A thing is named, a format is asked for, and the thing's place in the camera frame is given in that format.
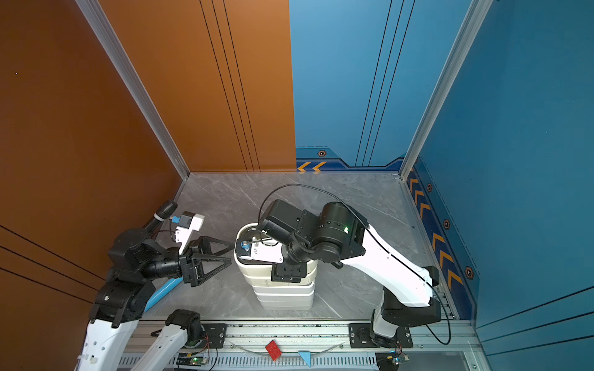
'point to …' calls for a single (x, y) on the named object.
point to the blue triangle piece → (306, 355)
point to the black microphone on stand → (158, 217)
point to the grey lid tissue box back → (308, 297)
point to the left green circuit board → (195, 359)
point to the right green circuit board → (398, 358)
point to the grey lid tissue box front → (287, 304)
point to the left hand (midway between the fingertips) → (232, 254)
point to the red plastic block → (274, 350)
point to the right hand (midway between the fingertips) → (279, 254)
